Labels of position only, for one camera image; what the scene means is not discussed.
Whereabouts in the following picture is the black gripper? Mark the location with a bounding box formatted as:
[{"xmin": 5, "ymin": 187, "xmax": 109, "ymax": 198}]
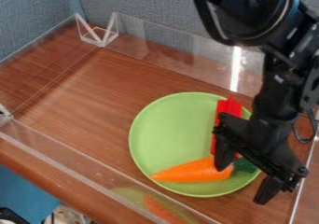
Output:
[{"xmin": 213, "ymin": 113, "xmax": 309, "ymax": 204}]

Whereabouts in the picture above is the orange toy carrot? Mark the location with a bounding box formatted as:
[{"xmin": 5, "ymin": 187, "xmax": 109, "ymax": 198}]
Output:
[{"xmin": 149, "ymin": 156, "xmax": 259, "ymax": 183}]

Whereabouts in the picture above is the green plate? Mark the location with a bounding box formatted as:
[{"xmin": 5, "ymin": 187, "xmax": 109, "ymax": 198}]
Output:
[{"xmin": 128, "ymin": 92, "xmax": 260, "ymax": 198}]

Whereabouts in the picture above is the clear acrylic corner bracket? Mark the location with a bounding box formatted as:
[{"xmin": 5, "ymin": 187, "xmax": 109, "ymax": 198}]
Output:
[{"xmin": 74, "ymin": 13, "xmax": 118, "ymax": 48}]

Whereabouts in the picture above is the red toy block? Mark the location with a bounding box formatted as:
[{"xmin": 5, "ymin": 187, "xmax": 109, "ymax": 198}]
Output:
[{"xmin": 210, "ymin": 96, "xmax": 241, "ymax": 155}]

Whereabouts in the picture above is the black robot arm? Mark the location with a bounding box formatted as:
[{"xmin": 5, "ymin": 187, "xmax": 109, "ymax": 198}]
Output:
[{"xmin": 193, "ymin": 0, "xmax": 319, "ymax": 204}]

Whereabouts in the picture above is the clear acrylic enclosure wall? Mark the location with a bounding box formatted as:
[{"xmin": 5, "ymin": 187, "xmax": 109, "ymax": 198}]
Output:
[{"xmin": 0, "ymin": 14, "xmax": 319, "ymax": 224}]

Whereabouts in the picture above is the black cable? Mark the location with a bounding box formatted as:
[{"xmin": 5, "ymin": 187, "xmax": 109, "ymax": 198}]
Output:
[{"xmin": 291, "ymin": 109, "xmax": 319, "ymax": 145}]

